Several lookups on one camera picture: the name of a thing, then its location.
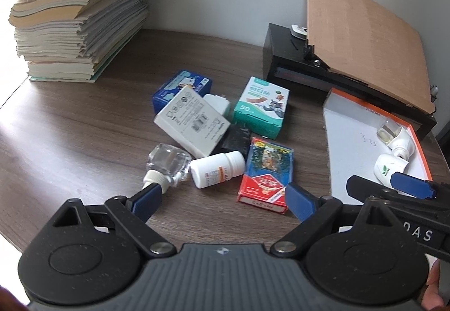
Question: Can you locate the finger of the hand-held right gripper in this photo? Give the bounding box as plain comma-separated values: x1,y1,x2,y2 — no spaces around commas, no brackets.
391,172,450,200
346,175,437,208

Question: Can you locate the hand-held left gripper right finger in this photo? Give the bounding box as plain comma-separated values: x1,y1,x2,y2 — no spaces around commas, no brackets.
271,182,401,257

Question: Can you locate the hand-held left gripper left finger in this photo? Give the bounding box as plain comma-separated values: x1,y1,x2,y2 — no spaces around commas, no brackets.
53,182,176,258

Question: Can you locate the white bottle with green leaf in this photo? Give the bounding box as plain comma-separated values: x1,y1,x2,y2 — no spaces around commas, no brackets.
373,154,410,187

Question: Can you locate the red and blue card box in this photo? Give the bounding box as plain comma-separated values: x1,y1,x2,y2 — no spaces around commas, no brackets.
237,137,295,216

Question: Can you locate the clear glass bottle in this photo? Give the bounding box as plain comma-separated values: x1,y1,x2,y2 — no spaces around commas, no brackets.
142,143,192,192

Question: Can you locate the white bottle with clear liquid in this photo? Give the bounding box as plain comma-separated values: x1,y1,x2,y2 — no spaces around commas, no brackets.
378,120,417,159

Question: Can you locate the orange and white box lid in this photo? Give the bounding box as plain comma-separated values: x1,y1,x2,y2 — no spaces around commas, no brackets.
321,88,434,199

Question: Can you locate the white pill bottle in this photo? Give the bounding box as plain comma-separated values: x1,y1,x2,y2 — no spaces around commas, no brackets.
189,151,246,189

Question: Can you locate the white printed box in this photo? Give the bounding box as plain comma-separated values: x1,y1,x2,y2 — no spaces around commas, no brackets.
154,86,231,159

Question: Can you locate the green bandage box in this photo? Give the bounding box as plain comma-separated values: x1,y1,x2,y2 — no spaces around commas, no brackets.
233,76,291,140

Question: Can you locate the person's right hand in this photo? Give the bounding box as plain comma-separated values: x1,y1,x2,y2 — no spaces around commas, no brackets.
422,259,444,310

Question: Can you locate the black power adapter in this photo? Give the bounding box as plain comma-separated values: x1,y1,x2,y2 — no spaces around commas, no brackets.
213,123,251,159

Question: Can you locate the blue cartoon box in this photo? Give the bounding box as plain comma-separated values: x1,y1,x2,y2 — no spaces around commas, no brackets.
152,70,213,115

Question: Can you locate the white charger plug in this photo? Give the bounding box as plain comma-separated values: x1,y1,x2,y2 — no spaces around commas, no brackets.
203,94,231,118

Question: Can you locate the black metal box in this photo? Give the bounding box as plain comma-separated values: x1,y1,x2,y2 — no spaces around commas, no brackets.
262,23,438,139

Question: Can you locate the brown cardboard sheet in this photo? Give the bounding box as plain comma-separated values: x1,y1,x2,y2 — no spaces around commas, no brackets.
305,0,437,115

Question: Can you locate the small white device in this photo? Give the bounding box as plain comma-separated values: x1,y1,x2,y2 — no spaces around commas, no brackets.
290,25,310,41

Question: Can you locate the stack of books and papers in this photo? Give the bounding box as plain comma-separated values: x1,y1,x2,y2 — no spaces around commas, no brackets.
0,0,166,82

